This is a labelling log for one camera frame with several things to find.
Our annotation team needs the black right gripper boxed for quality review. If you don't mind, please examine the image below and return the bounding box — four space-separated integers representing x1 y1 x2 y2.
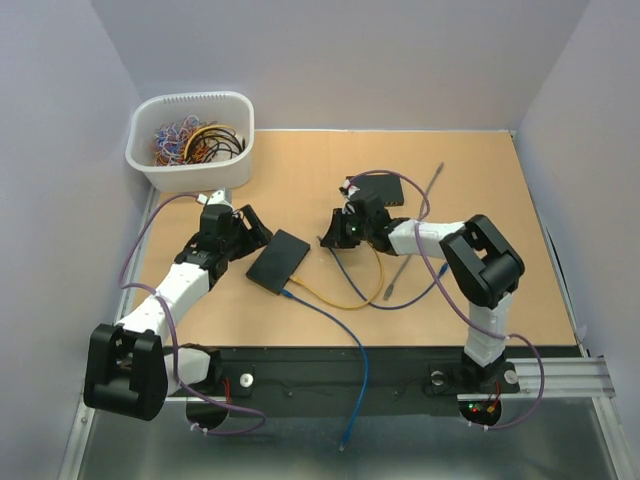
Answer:
319 207 372 248

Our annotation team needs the black network switch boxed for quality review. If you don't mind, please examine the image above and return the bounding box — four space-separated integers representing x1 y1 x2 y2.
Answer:
346 174 405 207
246 229 310 295

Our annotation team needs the yellow ethernet cable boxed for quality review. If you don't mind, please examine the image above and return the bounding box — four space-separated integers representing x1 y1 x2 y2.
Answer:
289 244 386 311

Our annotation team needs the long blue ethernet cable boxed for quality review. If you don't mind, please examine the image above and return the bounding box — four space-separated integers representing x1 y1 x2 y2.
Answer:
279 287 370 454

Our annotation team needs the short blue ethernet cable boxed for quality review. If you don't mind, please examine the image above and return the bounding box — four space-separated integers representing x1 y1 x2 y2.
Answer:
317 234 449 309

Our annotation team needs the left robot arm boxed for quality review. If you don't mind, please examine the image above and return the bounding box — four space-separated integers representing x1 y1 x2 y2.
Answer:
83 198 272 420

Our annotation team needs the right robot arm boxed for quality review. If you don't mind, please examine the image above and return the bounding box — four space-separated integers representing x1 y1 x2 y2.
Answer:
320 189 525 390

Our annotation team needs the white plastic bin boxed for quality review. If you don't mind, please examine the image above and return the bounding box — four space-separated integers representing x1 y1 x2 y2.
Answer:
125 91 255 192

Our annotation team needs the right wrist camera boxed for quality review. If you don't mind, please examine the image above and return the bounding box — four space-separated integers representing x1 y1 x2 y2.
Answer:
339 180 360 201

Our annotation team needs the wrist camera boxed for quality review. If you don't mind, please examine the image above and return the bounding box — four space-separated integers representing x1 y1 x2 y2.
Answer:
339 180 360 201
196 188 232 207

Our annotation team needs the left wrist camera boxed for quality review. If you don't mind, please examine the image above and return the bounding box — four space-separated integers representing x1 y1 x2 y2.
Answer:
196 188 232 207

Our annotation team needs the grey ethernet cable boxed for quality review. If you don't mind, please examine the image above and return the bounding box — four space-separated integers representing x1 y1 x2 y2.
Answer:
382 160 446 301

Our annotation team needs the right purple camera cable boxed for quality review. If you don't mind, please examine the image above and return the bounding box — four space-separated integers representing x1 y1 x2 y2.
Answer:
349 169 546 432

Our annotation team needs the purple camera cable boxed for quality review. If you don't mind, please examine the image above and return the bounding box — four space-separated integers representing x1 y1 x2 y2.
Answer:
349 169 546 432
117 192 268 437

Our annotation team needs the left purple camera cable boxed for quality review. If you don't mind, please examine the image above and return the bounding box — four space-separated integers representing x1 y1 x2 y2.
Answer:
117 192 268 437

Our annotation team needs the bundle of coloured wires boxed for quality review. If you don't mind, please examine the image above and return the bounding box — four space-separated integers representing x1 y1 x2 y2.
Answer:
149 114 246 167

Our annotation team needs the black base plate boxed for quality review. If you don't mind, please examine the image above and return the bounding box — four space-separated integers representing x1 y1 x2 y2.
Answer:
192 346 520 425

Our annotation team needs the aluminium frame rail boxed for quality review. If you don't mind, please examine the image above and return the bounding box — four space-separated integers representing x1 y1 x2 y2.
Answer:
57 199 640 480

